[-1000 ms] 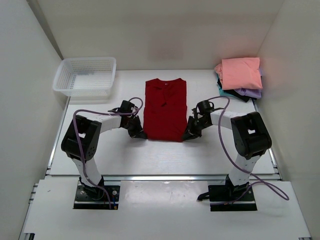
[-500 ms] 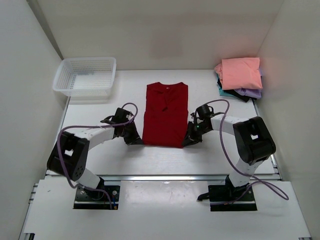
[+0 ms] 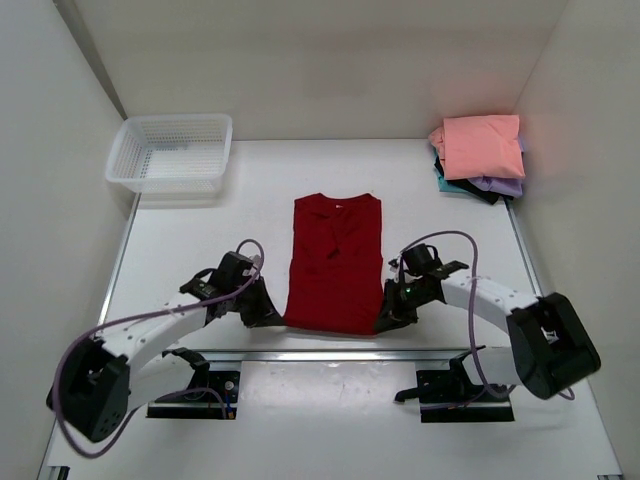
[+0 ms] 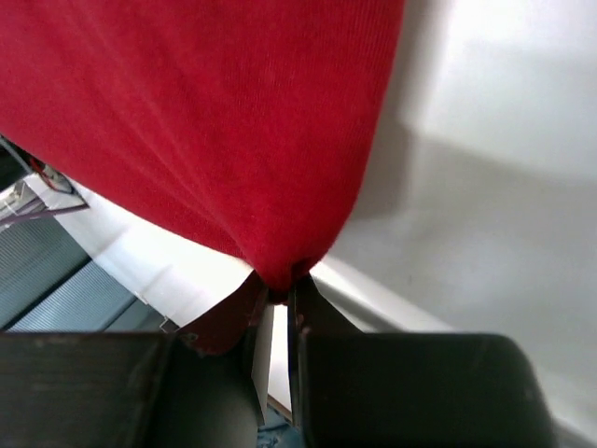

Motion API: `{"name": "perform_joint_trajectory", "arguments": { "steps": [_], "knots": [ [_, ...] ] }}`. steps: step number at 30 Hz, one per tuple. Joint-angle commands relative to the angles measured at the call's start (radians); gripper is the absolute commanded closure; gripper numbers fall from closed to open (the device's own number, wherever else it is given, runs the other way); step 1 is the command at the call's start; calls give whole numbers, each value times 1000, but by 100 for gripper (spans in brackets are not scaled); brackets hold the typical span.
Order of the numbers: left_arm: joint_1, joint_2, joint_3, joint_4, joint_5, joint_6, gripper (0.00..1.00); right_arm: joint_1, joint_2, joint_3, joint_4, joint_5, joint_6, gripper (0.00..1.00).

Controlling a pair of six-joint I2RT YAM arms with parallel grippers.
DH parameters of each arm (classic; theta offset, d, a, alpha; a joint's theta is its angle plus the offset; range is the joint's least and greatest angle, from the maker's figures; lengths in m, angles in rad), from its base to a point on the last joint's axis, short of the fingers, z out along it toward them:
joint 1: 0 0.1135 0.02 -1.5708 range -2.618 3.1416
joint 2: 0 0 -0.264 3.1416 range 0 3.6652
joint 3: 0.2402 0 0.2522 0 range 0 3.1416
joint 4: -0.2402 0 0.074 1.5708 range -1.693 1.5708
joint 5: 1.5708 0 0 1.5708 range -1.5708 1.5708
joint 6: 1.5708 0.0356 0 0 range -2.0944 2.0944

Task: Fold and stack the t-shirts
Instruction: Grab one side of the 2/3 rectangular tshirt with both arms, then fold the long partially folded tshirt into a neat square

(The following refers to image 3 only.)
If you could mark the black folded t shirt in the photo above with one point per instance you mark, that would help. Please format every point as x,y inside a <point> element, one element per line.
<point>487,197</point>

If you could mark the lavender folded t shirt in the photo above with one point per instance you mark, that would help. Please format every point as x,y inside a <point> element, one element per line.
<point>502,186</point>

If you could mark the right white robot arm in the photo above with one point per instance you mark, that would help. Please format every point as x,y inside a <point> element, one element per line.
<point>515,338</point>

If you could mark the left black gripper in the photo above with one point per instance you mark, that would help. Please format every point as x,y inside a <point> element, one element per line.
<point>265,312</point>

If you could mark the aluminium frame rail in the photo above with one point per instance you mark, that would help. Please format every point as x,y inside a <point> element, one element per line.
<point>330,355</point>

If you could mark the red t shirt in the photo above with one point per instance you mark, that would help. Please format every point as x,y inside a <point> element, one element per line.
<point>336,266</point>

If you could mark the white perforated plastic basket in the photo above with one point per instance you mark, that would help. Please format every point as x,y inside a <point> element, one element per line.
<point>179,154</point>

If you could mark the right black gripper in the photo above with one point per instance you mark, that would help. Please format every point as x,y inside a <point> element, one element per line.
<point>392,315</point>

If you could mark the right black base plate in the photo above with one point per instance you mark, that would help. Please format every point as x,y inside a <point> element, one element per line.
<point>444,399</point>

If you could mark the pink folded t shirt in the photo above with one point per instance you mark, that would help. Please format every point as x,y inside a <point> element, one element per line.
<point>479,146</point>

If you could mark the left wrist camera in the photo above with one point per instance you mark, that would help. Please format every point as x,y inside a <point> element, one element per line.
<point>232,272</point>

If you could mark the teal folded t shirt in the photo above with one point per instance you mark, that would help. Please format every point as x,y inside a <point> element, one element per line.
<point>446,187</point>

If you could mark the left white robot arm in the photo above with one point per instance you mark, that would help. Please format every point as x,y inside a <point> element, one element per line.
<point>108,373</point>

